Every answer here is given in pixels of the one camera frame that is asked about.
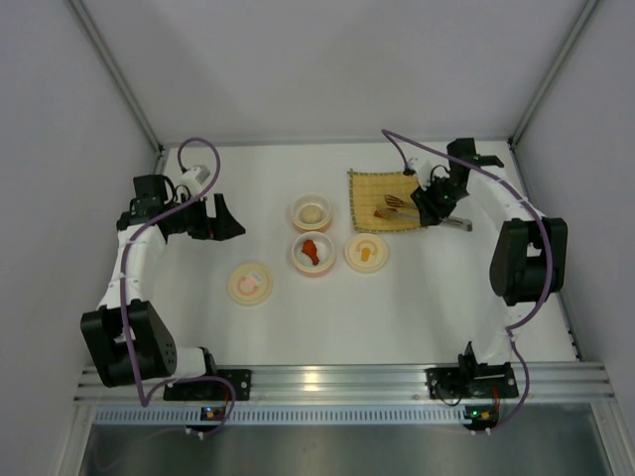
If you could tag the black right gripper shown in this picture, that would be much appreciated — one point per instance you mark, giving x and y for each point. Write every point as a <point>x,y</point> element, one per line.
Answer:
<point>427,206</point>

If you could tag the upright frame post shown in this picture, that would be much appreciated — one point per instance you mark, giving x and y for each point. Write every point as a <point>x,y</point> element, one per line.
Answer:
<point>87,25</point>
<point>570,40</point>

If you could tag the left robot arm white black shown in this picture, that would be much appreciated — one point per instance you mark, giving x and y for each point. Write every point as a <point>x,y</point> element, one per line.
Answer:
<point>125,336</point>

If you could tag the cream lid with pink handle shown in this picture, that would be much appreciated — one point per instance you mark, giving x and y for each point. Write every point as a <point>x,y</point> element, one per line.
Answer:
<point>250,284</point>

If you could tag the left upright frame post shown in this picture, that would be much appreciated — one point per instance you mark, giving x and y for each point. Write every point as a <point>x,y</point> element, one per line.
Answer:
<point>87,25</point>

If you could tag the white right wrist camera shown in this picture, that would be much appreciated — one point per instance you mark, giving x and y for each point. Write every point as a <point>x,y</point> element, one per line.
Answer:
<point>419,168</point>

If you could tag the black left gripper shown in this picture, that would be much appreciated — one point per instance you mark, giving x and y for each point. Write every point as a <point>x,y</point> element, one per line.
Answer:
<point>217,216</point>

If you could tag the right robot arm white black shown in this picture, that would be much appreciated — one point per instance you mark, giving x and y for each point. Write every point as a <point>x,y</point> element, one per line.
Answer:
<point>527,266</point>

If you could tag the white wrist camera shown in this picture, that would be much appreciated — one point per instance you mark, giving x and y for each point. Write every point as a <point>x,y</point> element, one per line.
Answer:
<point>194,179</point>
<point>419,168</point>

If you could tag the slotted grey cable duct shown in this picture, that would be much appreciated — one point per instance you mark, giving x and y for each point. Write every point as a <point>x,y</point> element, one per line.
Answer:
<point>290,415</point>

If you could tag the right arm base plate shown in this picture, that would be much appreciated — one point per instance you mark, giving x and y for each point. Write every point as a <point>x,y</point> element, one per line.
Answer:
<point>452,383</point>

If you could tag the bamboo mat green edge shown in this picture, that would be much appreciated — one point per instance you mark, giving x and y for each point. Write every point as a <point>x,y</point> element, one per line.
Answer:
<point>367,196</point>

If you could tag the cream lid with orange handle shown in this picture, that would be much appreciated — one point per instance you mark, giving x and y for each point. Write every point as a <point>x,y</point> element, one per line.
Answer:
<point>366,253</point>

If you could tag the orange bowl white inside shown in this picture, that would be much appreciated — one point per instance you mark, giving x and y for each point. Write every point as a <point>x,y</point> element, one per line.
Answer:
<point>311,198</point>

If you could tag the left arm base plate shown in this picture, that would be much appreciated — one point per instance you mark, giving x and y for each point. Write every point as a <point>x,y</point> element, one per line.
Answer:
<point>228,384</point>

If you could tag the metal tongs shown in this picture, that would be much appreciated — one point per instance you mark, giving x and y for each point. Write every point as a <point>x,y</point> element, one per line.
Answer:
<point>397,208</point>

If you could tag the right upright frame post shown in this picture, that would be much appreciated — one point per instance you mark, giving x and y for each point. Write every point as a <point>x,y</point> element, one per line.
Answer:
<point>570,40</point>

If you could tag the aluminium frame rail front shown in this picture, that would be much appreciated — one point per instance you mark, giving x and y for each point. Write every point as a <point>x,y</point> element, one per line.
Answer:
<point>407,384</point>

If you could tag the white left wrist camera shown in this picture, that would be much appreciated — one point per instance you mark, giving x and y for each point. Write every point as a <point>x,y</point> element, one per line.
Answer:
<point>194,179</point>

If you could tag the orange chicken drumstick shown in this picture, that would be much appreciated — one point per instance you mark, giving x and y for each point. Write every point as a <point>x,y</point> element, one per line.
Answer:
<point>310,251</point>

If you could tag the pink bowl white inside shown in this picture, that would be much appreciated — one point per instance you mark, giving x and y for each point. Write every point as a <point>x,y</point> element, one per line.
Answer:
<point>326,251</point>

